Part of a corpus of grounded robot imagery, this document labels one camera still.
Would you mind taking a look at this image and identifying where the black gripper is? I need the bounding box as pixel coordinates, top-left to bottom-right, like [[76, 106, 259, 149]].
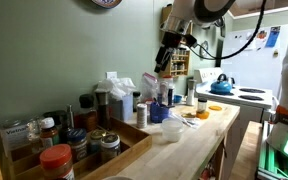
[[153, 45, 176, 75]]

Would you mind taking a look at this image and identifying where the silver pepper mill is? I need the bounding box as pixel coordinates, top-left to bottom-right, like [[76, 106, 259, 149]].
[[94, 89, 112, 132]]

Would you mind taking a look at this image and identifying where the wooden tray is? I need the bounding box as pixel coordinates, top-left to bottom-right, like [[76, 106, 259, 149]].
[[3, 115, 153, 180]]

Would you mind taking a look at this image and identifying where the wooden spice rack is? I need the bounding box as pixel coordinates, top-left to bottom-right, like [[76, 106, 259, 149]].
[[159, 45, 191, 79], [160, 4, 194, 38]]

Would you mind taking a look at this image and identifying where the white bottle red lid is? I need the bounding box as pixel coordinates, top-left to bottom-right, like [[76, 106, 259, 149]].
[[158, 75, 175, 106]]

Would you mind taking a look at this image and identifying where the clear ziploc bag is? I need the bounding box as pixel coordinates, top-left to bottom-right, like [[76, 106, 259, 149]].
[[140, 72, 159, 103]]

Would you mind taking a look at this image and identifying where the blue bowl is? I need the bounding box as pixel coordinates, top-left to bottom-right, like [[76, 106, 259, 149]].
[[172, 94, 184, 104]]

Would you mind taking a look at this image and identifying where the white salt grinder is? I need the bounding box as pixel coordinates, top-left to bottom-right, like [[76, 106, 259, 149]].
[[185, 78, 198, 107]]

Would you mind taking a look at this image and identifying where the small dark cap bottle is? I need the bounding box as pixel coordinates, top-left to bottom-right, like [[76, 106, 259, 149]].
[[132, 91, 142, 113]]

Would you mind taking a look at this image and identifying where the blue cup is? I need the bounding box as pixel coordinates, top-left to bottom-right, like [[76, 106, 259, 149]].
[[149, 101, 170, 125]]

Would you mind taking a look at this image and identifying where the white crumpled plastic bag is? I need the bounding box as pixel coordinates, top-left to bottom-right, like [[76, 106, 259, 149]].
[[95, 77, 137, 102]]

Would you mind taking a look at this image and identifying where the white cylindrical shaker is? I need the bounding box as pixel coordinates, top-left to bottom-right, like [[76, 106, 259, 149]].
[[136, 102, 149, 130]]

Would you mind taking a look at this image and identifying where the pale blue tissue box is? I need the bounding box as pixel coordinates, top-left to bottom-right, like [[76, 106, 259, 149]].
[[109, 94, 135, 123]]

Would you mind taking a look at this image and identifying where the small black lid jar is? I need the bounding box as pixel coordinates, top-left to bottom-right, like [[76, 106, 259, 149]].
[[196, 97, 209, 114]]

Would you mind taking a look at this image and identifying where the blue kettle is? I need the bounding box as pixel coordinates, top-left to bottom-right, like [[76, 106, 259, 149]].
[[210, 73, 234, 95]]

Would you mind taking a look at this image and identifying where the orange lid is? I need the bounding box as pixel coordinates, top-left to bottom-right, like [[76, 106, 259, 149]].
[[195, 110, 211, 120], [208, 105, 224, 112]]

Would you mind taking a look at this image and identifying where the clear plastic container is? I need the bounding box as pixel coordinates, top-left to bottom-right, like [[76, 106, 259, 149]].
[[160, 117, 185, 144]]

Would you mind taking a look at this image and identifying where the wooden butcher block island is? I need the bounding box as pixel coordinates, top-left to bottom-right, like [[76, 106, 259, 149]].
[[115, 99, 242, 180]]

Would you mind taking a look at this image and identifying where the black cap amber bottle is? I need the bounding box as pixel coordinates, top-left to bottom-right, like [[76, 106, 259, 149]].
[[78, 93, 99, 133]]

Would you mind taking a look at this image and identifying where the white refrigerator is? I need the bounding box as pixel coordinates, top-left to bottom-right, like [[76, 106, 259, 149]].
[[220, 22, 288, 98]]

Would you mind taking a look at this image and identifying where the white stove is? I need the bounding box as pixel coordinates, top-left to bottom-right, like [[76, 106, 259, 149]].
[[193, 67, 275, 180]]

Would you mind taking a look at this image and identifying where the white lid spice jar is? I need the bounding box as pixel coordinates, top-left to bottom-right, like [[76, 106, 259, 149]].
[[100, 133, 122, 165]]

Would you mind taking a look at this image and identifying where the gold lid small jar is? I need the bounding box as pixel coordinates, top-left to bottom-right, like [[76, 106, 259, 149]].
[[89, 128, 107, 155]]

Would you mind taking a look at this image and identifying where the thin silver shaker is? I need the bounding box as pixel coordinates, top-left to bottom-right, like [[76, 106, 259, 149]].
[[66, 104, 75, 130]]

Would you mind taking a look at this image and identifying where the white paper on fridge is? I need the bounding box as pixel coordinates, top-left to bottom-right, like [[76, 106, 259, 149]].
[[255, 29, 269, 51]]

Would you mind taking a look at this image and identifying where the blue lid jar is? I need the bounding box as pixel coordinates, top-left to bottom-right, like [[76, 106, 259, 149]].
[[66, 127, 89, 163]]

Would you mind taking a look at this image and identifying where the black lid dark jar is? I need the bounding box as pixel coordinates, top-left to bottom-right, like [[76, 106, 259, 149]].
[[43, 110, 69, 143]]

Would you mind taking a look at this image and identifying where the blue paper on fridge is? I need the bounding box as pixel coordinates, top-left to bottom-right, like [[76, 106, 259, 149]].
[[264, 25, 282, 49]]

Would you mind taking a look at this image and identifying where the white cap brown bottle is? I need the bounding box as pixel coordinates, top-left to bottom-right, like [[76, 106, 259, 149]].
[[39, 116, 61, 150]]

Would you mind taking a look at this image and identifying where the red lid peanut butter jar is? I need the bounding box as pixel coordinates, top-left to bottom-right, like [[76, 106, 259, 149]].
[[39, 143, 76, 180]]

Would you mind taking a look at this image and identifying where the clear glass jar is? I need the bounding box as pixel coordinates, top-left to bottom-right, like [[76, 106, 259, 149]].
[[26, 117, 44, 148]]

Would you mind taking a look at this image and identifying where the metal robot stand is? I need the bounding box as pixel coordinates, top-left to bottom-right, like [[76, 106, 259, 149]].
[[255, 119, 288, 180]]

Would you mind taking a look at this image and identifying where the white Vietnam box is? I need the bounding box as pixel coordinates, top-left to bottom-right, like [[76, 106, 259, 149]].
[[0, 120, 31, 152]]

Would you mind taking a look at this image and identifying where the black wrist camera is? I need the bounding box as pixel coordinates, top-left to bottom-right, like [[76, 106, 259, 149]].
[[162, 31, 199, 49]]

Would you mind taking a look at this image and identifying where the white wall outlet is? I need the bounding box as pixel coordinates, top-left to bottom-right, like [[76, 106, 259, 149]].
[[105, 71, 118, 80]]

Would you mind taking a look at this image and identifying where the decorative wall plate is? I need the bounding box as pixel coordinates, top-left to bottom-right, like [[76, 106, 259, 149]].
[[90, 0, 123, 10]]

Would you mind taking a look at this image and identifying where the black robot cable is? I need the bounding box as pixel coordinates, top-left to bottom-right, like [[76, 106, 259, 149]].
[[186, 0, 268, 61]]

